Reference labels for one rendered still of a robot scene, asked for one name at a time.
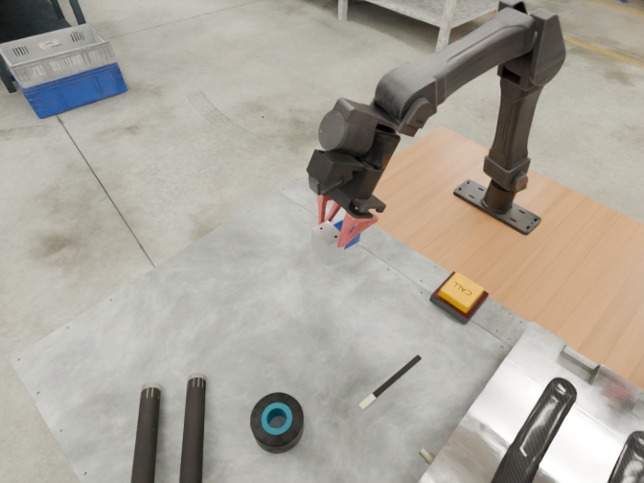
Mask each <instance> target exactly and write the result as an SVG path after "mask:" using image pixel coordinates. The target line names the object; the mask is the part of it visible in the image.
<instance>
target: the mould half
mask: <svg viewBox="0 0 644 483"><path fill-rule="evenodd" d="M564 345H566V346H567V345H568V343H567V342H565V341H564V340H562V339H561V338H559V337H557V336H556V335H554V334H553V333H551V332H549V331H548V330H547V329H545V328H543V327H542V326H540V325H539V324H537V323H535V322H534V321H531V323H530V324H529V326H528V327H527V328H526V330H525V331H524V333H523V334H522V336H521V337H520V338H519V340H518V341H517V343H516V344H515V346H514V347H513V349H512V350H511V352H510V353H509V354H508V355H507V356H506V358H505V359H504V360H503V362H502V363H501V365H500V366H499V368H498V369H497V370H496V372H495V373H494V375H493V377H492V378H491V379H490V381H489V382H488V384H487V385H486V386H485V388H484V389H483V391H482V392H481V394H480V395H479V396H478V398H477V399H476V401H475V402H474V403H473V405H472V406H471V408H470V410H469V411H468V412H467V414H466V415H465V417H464V418H463V419H462V421H461V422H460V424H459V425H458V427H457V428H456V429H455V430H454V431H453V433H452V434H451V435H450V437H449V438H448V440H447V442H446V443H445V444H444V446H443V447H442V449H441V450H440V452H439V453H438V454H437V456H436V457H435V459H434V460H433V461H432V463H431V464H430V466H429V467H428V469H427V470H426V471H425V473H424V475H423V476H422V477H421V479H420V480H419V482H418V483H491V481H492V479H493V477H494V475H495V472H496V470H497V468H498V466H499V464H500V462H501V460H502V458H503V456H504V455H505V453H506V451H507V449H508V448H509V446H510V445H511V444H512V442H513V440H514V439H515V437H516V435H517V434H518V431H519V430H520V428H521V426H522V425H523V423H524V422H525V420H526V418H527V417H528V415H529V414H530V412H531V410H532V409H533V407H534V405H535V404H536V402H537V401H538V399H539V397H540V395H541V393H542V391H543V390H544V388H545V386H546V385H547V383H548V382H549V381H550V380H552V379H553V378H564V379H566V380H569V381H570V382H571V383H572V384H573V385H574V387H575V388H576V391H577V401H576V402H575V403H574V404H573V406H572V408H571V410H570V411H569V413H568V415H567V417H566V418H565V420H564V422H563V425H562V426H561V428H560V430H559V432H558V434H557V435H556V437H555V439H554V441H553V442H552V444H551V446H550V448H549V450H548V451H547V452H546V454H545V456H544V458H543V460H542V461H541V463H540V466H539V468H538V470H537V472H536V475H535V477H534V479H533V482H532V483H607V481H608V479H609V477H610V474H611V471H612V469H613V467H614V465H615V463H616V461H617V458H618V456H619V454H620V452H621V449H622V447H623V446H624V444H625V442H626V440H627V439H628V437H629V434H631V433H632V432H634V431H636V430H640V431H644V420H643V419H641V418H640V417H638V416H636V415H635V414H633V413H632V411H633V408H634V406H635V403H636V401H637V399H638V397H639V394H640V392H641V393H643V392H644V390H643V389H641V388H639V387H638V386H636V385H634V384H633V383H631V382H630V381H628V380H626V379H624V378H623V377H621V376H619V375H618V374H616V373H615V372H613V371H611V369H609V368H608V367H606V366H604V365H603V364H601V363H600V364H599V366H600V367H601V368H600V369H599V371H598V373H597V375H596V377H595V379H594V381H593V383H592V384H591V385H590V384H588V383H587V382H585V381H584V380H582V379H580V378H578V377H577V376H575V375H574V374H572V373H571V372H569V371H568V370H566V369H565V368H563V367H562V366H561V365H560V364H558V363H557V362H555V361H556V359H557V357H558V356H559V354H560V352H561V351H562V349H563V348H564Z"/></svg>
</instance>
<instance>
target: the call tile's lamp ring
mask: <svg viewBox="0 0 644 483"><path fill-rule="evenodd" d="M455 273H456V272H454V271H453V272H452V273H451V274H450V275H449V276H448V277H447V279H446V280H445V281H444V282H443V283H442V284H441V285H440V286H439V287H438V288H437V289H436V290H435V291H434V292H433V293H432V294H431V295H433V296H434V297H436V298H437V299H439V300H440V301H442V302H443V303H445V304H446V305H448V306H449V307H451V308H452V309H454V310H455V311H457V312H459V313H460V314H461V315H463V316H464V317H466V318H467V319H469V317H470V316H471V315H472V313H473V312H474V311H475V310H476V309H477V307H478V306H479V305H480V304H481V303H482V301H483V300H484V299H485V298H486V297H487V295H488V294H489V293H488V292H487V291H485V290H483V293H484V294H483V295H482V296H481V297H480V299H479V300H478V301H477V302H476V303H475V305H474V306H473V307H472V308H471V310H470V311H469V312H468V313H467V314H465V313H464V312H462V311H461V310H459V309H457V308H456V307H455V306H453V305H452V304H451V303H449V302H448V301H446V300H445V299H443V298H442V297H440V296H439V295H437V293H438V292H439V291H440V289H441V288H442V287H443V286H444V285H445V284H446V283H447V282H448V280H449V279H450V278H451V277H452V276H453V275H454V274H455Z"/></svg>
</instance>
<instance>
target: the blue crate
mask: <svg viewBox="0 0 644 483"><path fill-rule="evenodd" d="M10 71H11V70H10ZM11 73H12V71H11ZM12 75H13V74H12ZM13 77H14V79H15V80H16V82H17V84H18V86H19V87H20V89H21V91H22V93H23V95H24V96H25V98H26V99H27V101H28V102H29V104H30V105H31V107H32V108H33V110H34V112H35V113H36V115H37V116H38V118H39V119H44V118H47V117H50V116H53V115H56V114H59V113H61V112H65V111H68V110H71V109H74V108H77V107H80V106H83V105H86V104H92V103H94V102H97V101H100V100H103V99H106V98H109V97H112V96H115V95H118V94H122V93H125V92H126V91H127V86H126V83H125V81H124V78H123V76H122V72H121V71H120V67H119V64H118V62H113V63H110V64H107V65H104V66H100V67H97V68H93V69H90V70H86V71H83V72H79V73H77V74H73V75H70V76H66V77H63V78H59V79H56V80H50V81H47V82H43V83H41V84H37V85H34V86H30V87H27V88H22V87H21V85H20V84H19V82H18V81H17V79H16V78H15V76H13Z"/></svg>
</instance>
